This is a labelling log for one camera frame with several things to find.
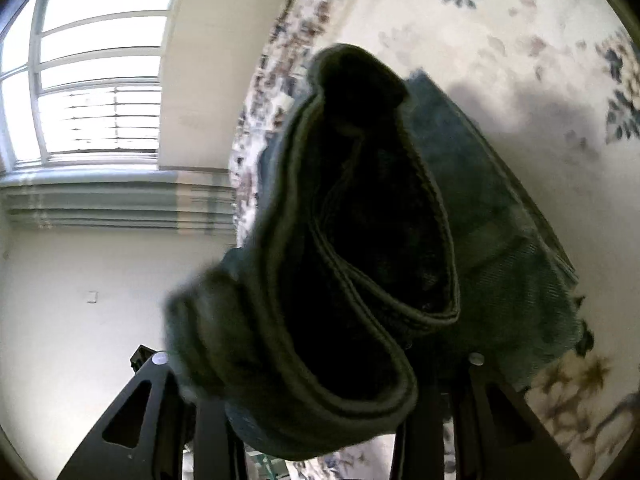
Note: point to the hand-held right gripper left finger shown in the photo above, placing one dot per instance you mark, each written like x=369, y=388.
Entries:
x=210, y=435

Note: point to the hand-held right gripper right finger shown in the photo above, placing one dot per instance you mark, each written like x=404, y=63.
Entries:
x=425, y=450

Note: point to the blue jeans pants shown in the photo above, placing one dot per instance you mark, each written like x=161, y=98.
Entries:
x=500, y=260

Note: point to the window with metal grille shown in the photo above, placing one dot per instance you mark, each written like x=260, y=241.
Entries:
x=100, y=85

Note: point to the bed with floral sheet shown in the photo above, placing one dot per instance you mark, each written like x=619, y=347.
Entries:
x=500, y=60

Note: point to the white wall socket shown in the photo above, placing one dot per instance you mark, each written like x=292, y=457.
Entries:
x=92, y=296

